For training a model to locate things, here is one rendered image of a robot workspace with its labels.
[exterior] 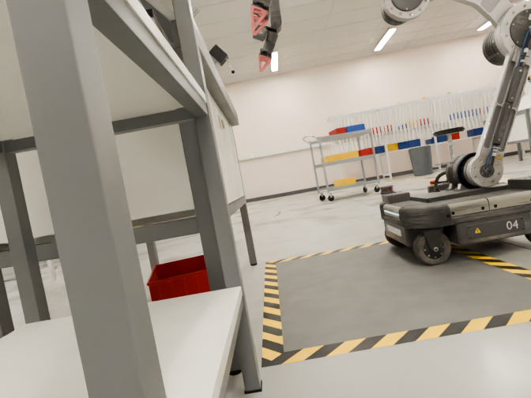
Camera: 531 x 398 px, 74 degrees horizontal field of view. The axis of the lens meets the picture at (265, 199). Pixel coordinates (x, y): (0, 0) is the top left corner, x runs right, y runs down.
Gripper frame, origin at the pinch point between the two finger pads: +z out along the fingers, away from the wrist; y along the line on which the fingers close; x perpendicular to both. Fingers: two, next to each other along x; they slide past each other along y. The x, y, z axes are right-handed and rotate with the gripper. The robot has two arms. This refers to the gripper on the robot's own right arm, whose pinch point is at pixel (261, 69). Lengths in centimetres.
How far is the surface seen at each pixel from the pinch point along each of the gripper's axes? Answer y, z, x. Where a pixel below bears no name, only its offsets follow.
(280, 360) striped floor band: 104, 95, 44
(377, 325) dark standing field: 93, 81, 68
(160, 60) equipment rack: 148, 43, 11
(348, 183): -354, 22, 130
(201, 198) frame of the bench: 107, 62, 13
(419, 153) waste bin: -584, -101, 292
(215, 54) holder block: 52, 14, -11
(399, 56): -784, -365, 219
